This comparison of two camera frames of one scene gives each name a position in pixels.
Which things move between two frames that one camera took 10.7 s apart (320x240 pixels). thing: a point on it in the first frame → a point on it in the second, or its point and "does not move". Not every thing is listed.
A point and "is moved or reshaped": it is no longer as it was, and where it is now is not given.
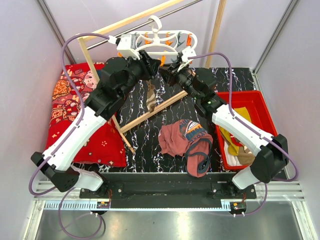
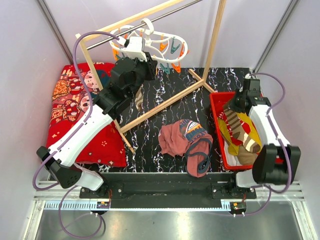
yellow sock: [233, 149] does not move
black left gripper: [150, 66] does not move
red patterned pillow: [107, 147] does not move
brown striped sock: [151, 97] → [139, 97]
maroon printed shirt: [190, 139] does not move
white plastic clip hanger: [165, 43] is moved or reshaped
